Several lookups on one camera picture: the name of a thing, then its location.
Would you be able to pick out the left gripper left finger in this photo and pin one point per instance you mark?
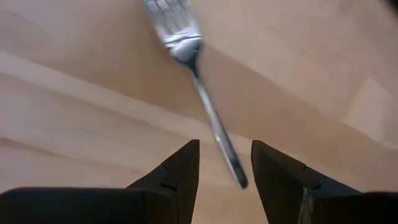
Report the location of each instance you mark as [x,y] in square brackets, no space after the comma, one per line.
[155,205]

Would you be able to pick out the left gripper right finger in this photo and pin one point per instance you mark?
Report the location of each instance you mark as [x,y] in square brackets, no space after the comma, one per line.
[295,199]

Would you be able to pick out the silver fork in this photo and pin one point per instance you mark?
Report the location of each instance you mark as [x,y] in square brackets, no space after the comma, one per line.
[183,37]

